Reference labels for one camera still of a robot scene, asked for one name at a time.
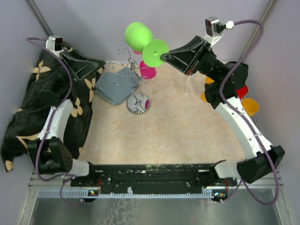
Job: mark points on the pink plastic wine glass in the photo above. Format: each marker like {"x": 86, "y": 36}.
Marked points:
{"x": 146, "y": 71}

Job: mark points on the orange wine glass front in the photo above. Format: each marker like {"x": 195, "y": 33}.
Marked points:
{"x": 250, "y": 106}

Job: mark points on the chrome wine glass rack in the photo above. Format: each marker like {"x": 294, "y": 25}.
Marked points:
{"x": 137, "y": 103}

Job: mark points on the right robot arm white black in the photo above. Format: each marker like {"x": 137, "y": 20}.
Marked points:
{"x": 259, "y": 152}

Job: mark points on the grey folded cloth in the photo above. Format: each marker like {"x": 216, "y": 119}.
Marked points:
{"x": 115, "y": 88}

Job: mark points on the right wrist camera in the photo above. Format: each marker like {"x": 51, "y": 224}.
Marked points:
{"x": 214, "y": 30}

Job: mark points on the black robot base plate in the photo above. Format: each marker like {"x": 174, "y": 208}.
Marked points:
{"x": 153, "y": 178}

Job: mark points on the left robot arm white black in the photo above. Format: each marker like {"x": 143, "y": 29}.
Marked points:
{"x": 48, "y": 152}

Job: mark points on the red plastic wine glass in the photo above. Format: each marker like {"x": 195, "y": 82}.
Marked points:
{"x": 242, "y": 92}

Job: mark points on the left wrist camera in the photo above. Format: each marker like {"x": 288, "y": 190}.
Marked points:
{"x": 55, "y": 45}

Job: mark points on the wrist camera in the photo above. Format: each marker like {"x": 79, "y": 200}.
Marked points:
{"x": 55, "y": 45}
{"x": 214, "y": 30}

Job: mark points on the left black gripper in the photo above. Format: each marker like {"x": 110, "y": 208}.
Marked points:
{"x": 80, "y": 66}

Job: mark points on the orange wine glass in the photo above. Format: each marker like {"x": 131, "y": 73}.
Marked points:
{"x": 207, "y": 81}
{"x": 250, "y": 106}

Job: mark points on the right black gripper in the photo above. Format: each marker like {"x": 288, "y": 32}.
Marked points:
{"x": 185, "y": 61}

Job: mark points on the black floral blanket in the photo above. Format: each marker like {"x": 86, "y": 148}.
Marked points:
{"x": 28, "y": 121}

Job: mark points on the green plastic wine glass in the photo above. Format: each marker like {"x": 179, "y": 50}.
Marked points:
{"x": 141, "y": 39}

